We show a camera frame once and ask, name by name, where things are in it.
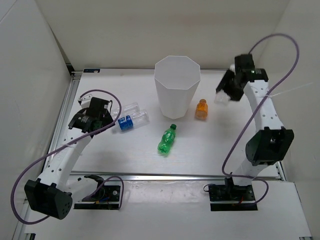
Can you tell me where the clear bottle with white label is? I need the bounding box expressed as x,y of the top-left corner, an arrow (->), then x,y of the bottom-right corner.
214,63 -> 236,105

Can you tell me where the orange plastic juice bottle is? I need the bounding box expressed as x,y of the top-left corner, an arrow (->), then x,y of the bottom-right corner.
195,99 -> 208,121

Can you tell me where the clear bottle with blue label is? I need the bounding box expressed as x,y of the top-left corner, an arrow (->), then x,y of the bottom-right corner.
111,109 -> 150,134

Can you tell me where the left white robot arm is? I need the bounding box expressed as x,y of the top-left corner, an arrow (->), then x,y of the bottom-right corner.
24,107 -> 114,220

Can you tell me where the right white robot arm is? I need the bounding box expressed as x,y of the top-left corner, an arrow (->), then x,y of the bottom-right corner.
215,65 -> 294,200

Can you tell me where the white octagonal plastic bin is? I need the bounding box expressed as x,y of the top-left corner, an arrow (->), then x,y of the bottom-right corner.
154,55 -> 201,120

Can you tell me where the clear unlabelled plastic bottle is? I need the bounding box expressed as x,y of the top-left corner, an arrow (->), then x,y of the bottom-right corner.
111,102 -> 140,119

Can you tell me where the green plastic soda bottle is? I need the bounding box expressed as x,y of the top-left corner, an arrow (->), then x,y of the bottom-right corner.
157,124 -> 177,155

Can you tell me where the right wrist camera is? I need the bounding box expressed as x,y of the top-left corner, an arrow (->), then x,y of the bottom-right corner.
234,53 -> 255,74

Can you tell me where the aluminium left rail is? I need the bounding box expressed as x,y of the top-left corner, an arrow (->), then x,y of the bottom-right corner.
12,72 -> 82,240

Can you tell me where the aluminium rail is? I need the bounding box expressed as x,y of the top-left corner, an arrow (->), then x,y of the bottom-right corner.
12,72 -> 82,240
69,171 -> 281,181

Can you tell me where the aluminium front rail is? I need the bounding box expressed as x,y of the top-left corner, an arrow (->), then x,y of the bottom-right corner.
69,171 -> 281,181

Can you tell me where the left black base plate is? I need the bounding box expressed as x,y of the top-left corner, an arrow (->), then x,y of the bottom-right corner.
73,174 -> 125,210

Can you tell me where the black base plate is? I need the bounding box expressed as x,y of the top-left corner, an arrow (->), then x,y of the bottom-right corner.
73,174 -> 125,210
203,177 -> 258,212

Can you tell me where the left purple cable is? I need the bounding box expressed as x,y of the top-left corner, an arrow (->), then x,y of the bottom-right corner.
11,89 -> 124,225

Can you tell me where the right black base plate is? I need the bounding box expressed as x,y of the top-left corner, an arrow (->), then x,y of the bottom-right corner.
203,177 -> 258,212

